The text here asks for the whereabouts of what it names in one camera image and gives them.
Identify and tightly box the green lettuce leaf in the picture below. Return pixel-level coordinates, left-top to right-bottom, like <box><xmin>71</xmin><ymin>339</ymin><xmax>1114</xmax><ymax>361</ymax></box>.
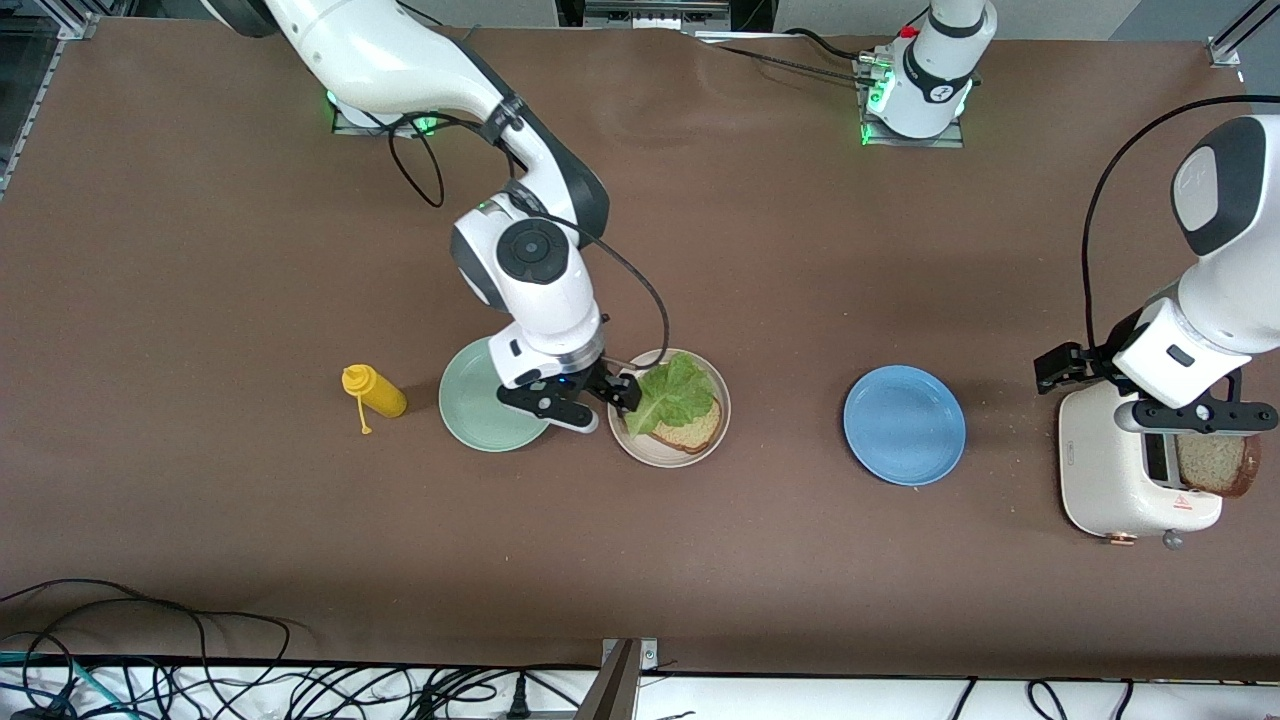
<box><xmin>624</xmin><ymin>352</ymin><xmax>717</xmax><ymax>438</ymax></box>

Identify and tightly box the brown bread slice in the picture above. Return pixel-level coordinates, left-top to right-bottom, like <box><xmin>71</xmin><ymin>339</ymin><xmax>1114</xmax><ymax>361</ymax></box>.
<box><xmin>1172</xmin><ymin>432</ymin><xmax>1262</xmax><ymax>499</ymax></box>
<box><xmin>648</xmin><ymin>395</ymin><xmax>723</xmax><ymax>455</ymax></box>

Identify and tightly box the yellow mustard squeeze bottle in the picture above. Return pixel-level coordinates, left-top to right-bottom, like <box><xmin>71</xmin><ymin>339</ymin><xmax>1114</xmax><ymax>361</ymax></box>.
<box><xmin>341</xmin><ymin>364</ymin><xmax>408</xmax><ymax>435</ymax></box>

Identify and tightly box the beige plate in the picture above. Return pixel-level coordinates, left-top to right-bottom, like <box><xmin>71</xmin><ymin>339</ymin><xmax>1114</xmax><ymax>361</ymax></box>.
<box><xmin>607</xmin><ymin>348</ymin><xmax>732</xmax><ymax>468</ymax></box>

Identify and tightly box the mint green plate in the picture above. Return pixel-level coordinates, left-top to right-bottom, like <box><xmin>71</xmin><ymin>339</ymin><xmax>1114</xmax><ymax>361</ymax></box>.
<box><xmin>438</xmin><ymin>336</ymin><xmax>562</xmax><ymax>453</ymax></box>

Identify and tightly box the blue plate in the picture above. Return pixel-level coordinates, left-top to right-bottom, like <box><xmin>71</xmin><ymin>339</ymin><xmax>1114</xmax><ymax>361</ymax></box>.
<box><xmin>843</xmin><ymin>365</ymin><xmax>967</xmax><ymax>487</ymax></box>

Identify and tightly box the white two-slot toaster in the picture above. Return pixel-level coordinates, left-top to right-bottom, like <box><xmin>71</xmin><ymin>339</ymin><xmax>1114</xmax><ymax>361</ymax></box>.
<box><xmin>1058</xmin><ymin>380</ymin><xmax>1224</xmax><ymax>551</ymax></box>

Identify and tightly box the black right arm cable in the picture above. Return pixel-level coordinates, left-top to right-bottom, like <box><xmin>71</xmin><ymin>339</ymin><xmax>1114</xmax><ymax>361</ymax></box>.
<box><xmin>388</xmin><ymin>110</ymin><xmax>671</xmax><ymax>371</ymax></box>

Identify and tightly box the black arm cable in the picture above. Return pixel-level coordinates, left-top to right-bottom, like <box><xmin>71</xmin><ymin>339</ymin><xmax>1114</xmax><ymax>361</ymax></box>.
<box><xmin>1082</xmin><ymin>95</ymin><xmax>1280</xmax><ymax>351</ymax></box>
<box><xmin>388</xmin><ymin>110</ymin><xmax>671</xmax><ymax>371</ymax></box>

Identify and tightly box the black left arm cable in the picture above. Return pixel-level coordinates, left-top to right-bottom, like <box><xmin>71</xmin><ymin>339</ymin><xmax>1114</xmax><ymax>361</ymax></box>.
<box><xmin>1082</xmin><ymin>95</ymin><xmax>1280</xmax><ymax>351</ymax></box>

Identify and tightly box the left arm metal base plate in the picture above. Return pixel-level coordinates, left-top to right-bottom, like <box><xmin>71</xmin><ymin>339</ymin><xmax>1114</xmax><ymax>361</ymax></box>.
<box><xmin>858</xmin><ymin>55</ymin><xmax>966</xmax><ymax>149</ymax></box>

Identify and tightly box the metal table edge bracket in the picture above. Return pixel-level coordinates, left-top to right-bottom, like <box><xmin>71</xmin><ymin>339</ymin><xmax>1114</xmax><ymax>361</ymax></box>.
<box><xmin>598</xmin><ymin>638</ymin><xmax>659</xmax><ymax>720</ymax></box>

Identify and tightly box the aluminium corner rail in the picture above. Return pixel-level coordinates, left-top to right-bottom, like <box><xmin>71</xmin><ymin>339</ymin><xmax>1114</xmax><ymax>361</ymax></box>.
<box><xmin>1207</xmin><ymin>0</ymin><xmax>1280</xmax><ymax>69</ymax></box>

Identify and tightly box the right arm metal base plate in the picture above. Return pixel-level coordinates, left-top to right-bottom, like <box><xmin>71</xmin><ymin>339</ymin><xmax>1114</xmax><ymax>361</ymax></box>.
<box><xmin>332</xmin><ymin>90</ymin><xmax>446</xmax><ymax>136</ymax></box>

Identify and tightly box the black base power cable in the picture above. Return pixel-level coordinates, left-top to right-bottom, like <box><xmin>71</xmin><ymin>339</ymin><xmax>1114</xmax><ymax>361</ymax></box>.
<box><xmin>690</xmin><ymin>28</ymin><xmax>881</xmax><ymax>86</ymax></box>

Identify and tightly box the metal frame equipment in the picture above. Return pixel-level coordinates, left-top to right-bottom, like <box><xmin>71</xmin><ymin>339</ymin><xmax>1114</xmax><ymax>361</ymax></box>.
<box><xmin>583</xmin><ymin>0</ymin><xmax>733</xmax><ymax>31</ymax></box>

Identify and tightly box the tangled black cable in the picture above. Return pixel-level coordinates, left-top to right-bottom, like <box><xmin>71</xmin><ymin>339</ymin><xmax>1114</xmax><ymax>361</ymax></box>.
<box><xmin>150</xmin><ymin>660</ymin><xmax>501</xmax><ymax>720</ymax></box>

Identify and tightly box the long black floor cable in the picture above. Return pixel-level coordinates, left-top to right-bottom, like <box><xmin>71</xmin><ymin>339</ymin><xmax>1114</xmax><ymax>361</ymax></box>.
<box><xmin>0</xmin><ymin>578</ymin><xmax>293</xmax><ymax>663</ymax></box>

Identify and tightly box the teal cable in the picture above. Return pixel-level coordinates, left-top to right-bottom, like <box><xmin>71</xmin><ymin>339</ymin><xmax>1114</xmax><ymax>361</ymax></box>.
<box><xmin>0</xmin><ymin>650</ymin><xmax>136</xmax><ymax>720</ymax></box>

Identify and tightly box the aluminium table side rail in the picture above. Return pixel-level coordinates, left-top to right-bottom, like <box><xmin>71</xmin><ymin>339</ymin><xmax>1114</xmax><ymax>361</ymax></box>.
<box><xmin>0</xmin><ymin>10</ymin><xmax>111</xmax><ymax>201</ymax></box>

